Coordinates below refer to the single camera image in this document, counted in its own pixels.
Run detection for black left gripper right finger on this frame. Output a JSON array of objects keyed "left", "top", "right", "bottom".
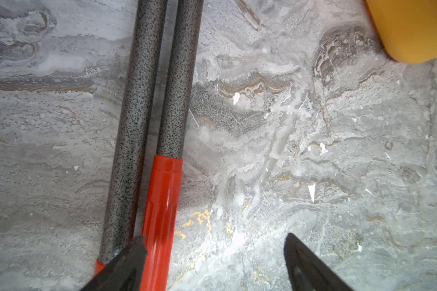
[{"left": 284, "top": 233, "right": 353, "bottom": 291}]

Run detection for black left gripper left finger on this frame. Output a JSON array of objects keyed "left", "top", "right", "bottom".
[{"left": 80, "top": 236, "right": 148, "bottom": 291}]

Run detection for speckled hoe outer red grip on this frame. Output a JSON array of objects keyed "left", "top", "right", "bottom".
[{"left": 94, "top": 1, "right": 168, "bottom": 274}]

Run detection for speckled hoe red grip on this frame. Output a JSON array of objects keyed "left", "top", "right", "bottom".
[
  {"left": 94, "top": 1, "right": 168, "bottom": 274},
  {"left": 140, "top": 0, "right": 203, "bottom": 291}
]

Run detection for speckled hoe inner red grip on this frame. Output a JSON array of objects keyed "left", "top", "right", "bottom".
[{"left": 140, "top": 0, "right": 203, "bottom": 291}]

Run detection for yellow plastic storage box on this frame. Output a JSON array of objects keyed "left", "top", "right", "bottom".
[{"left": 366, "top": 0, "right": 437, "bottom": 64}]

